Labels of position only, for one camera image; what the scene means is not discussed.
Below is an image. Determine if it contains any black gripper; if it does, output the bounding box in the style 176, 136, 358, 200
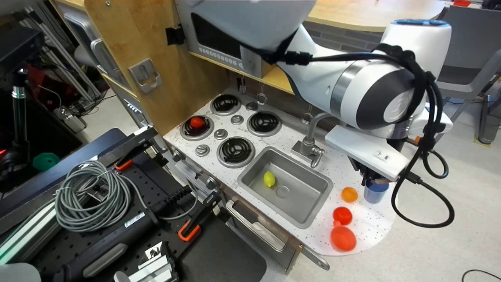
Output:
348, 155, 395, 188

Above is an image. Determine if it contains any blue plastic cup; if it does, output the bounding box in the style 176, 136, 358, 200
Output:
362, 177, 391, 205

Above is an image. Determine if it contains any grey toy sink basin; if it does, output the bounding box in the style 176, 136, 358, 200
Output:
237, 146, 334, 230

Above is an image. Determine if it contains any orange toy ball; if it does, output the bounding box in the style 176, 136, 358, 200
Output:
339, 185, 359, 205

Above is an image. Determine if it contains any red toy tomato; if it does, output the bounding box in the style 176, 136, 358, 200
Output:
331, 205, 353, 227

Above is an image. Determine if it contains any grey toy faucet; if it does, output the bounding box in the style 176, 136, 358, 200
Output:
289, 111, 326, 169

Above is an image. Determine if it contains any yellow toy lemon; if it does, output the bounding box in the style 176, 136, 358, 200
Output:
261, 171, 276, 189

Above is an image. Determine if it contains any black coil toy burner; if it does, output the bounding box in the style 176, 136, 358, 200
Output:
245, 110, 283, 138
215, 135, 256, 169
178, 114, 215, 141
208, 92, 242, 117

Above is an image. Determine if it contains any small red toy piece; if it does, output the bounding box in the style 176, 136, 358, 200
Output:
187, 116, 206, 131

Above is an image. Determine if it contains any grey toy microwave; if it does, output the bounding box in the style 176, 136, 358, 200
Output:
187, 11, 262, 75

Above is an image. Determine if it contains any metal block fixture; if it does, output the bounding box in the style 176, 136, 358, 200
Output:
114, 241, 181, 282

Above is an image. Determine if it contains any black box on wooden panel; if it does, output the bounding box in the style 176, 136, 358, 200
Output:
164, 23, 184, 47

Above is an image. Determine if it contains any metal latch plate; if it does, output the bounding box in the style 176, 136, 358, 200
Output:
126, 58, 162, 94

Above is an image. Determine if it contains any black bar with white label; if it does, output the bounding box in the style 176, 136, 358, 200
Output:
51, 208, 157, 282

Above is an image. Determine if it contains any green tape roll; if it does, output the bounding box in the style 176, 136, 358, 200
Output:
31, 150, 60, 172

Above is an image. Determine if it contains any black tripod pole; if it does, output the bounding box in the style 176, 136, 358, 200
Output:
9, 69, 29, 163

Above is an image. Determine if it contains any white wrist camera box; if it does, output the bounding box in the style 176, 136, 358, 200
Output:
323, 124, 413, 182

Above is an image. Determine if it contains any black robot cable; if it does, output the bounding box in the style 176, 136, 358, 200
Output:
259, 44, 456, 229

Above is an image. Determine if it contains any black clamp with orange handle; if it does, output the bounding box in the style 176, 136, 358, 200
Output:
112, 139, 157, 174
176, 193, 223, 244

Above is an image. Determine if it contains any grey coiled cable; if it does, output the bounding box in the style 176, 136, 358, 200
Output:
53, 160, 132, 233

